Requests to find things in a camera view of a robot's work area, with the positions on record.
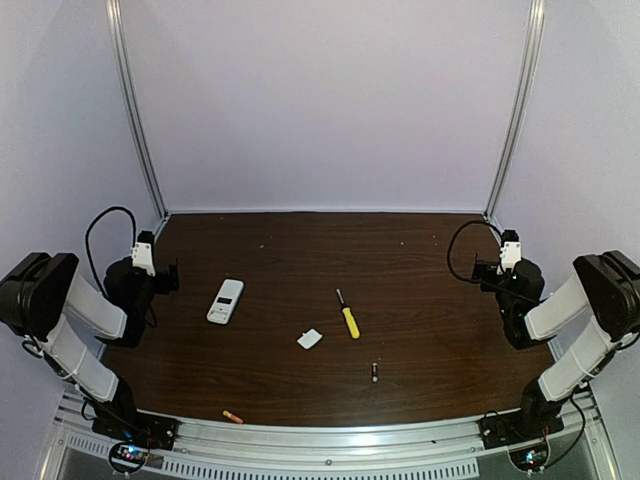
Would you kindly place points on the right aluminium frame post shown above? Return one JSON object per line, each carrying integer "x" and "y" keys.
{"x": 529, "y": 62}

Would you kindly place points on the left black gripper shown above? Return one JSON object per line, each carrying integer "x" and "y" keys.
{"x": 167, "y": 278}

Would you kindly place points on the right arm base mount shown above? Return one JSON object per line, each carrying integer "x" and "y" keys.
{"x": 528, "y": 449}

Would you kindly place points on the black battery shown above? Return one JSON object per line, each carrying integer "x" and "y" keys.
{"x": 374, "y": 372}

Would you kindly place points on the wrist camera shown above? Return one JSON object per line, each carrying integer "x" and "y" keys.
{"x": 142, "y": 253}
{"x": 510, "y": 251}

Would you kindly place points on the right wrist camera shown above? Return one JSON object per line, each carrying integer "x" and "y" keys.
{"x": 510, "y": 251}

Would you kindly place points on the front aluminium rail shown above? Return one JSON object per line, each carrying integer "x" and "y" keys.
{"x": 449, "y": 449}

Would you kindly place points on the orange battery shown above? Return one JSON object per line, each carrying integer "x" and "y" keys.
{"x": 231, "y": 416}

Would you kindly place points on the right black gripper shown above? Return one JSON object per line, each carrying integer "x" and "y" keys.
{"x": 482, "y": 271}

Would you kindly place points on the aluminium frame post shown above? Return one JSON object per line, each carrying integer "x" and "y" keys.
{"x": 133, "y": 112}
{"x": 529, "y": 62}

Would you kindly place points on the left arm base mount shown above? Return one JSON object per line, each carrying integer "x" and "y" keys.
{"x": 135, "y": 442}

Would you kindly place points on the white remote control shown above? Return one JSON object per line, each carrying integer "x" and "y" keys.
{"x": 225, "y": 302}

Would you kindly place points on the left aluminium frame post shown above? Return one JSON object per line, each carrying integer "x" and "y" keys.
{"x": 133, "y": 112}

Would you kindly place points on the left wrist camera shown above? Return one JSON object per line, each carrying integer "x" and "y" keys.
{"x": 142, "y": 253}

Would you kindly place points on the yellow handled screwdriver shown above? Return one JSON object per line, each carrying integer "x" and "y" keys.
{"x": 348, "y": 316}

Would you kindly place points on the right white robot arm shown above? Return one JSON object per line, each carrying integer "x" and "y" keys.
{"x": 603, "y": 289}

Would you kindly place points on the white battery cover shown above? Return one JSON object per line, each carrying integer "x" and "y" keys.
{"x": 309, "y": 339}

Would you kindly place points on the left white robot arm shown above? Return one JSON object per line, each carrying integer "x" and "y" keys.
{"x": 62, "y": 317}

